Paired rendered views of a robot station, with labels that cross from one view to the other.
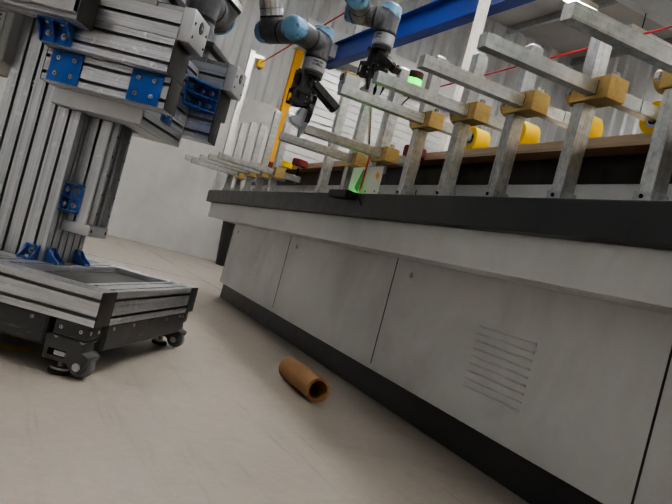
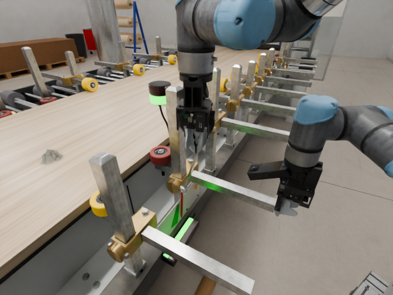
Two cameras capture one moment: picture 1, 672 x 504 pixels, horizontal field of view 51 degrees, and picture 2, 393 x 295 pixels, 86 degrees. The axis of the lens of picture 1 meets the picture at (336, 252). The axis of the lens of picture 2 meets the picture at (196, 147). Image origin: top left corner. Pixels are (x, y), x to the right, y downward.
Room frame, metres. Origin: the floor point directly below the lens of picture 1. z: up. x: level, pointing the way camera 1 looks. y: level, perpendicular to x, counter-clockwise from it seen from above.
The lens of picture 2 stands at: (2.76, 0.39, 1.33)
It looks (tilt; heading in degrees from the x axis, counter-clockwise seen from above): 33 degrees down; 231
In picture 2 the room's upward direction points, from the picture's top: straight up
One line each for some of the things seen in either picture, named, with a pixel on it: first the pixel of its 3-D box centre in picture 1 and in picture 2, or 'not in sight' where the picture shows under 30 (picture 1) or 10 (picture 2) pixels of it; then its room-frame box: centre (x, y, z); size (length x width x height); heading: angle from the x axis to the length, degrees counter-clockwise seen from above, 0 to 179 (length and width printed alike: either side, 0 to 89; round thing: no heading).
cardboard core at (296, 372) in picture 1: (303, 378); (205, 288); (2.38, 0.00, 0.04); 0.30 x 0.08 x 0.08; 22
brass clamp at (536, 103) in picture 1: (524, 105); (250, 88); (1.75, -0.36, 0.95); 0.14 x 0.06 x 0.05; 22
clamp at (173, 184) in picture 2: (384, 156); (182, 175); (2.44, -0.08, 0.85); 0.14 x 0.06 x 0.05; 22
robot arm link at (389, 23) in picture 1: (388, 19); (197, 17); (2.47, 0.03, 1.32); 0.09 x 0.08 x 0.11; 83
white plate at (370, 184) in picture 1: (364, 180); (182, 207); (2.48, -0.03, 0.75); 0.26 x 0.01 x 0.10; 22
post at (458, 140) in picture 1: (460, 134); (232, 114); (2.00, -0.26, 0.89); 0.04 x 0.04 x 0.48; 22
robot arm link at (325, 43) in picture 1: (319, 44); (313, 123); (2.30, 0.23, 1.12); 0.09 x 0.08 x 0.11; 141
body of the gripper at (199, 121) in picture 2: (375, 63); (195, 101); (2.48, 0.04, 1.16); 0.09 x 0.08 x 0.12; 43
